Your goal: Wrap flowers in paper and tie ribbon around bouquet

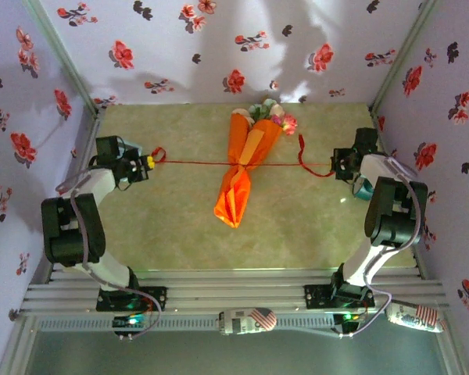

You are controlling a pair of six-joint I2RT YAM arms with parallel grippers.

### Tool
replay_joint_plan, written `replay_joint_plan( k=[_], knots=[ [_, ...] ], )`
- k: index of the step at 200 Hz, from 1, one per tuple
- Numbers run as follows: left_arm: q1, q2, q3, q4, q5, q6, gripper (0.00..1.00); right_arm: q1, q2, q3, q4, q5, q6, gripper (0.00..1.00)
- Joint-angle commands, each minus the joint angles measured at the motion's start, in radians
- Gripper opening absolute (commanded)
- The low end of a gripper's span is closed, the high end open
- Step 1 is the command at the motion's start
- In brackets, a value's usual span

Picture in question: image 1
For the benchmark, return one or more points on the red ribbon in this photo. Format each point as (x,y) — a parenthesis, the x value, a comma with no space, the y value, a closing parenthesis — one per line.
(195,163)

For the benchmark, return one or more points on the orange wrapping paper sheet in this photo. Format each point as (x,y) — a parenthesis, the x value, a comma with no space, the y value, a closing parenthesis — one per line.
(234,195)

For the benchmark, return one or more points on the artificial flower bunch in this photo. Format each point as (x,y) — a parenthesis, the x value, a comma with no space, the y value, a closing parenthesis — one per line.
(269,113)

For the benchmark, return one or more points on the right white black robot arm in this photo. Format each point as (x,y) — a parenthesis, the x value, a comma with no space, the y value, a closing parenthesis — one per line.
(363,261)

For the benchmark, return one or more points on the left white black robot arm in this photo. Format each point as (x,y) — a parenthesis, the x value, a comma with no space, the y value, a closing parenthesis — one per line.
(109,273)

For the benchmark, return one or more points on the flag print cloth pouch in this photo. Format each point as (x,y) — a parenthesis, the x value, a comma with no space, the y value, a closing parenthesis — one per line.
(246,321)
(414,316)

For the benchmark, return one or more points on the aluminium table side rail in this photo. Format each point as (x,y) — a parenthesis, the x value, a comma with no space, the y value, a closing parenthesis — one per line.
(92,131)
(418,261)

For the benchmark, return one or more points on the aluminium frame post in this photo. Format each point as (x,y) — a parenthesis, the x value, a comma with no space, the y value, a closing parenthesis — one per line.
(400,58)
(65,58)

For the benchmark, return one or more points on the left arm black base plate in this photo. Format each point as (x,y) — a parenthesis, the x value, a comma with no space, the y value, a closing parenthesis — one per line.
(160,298)

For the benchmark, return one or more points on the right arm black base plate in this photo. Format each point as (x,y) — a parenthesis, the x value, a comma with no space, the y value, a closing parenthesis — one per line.
(312,297)

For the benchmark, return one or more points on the aluminium frame rail bank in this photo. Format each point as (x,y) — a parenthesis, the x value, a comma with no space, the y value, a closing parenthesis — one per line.
(234,291)

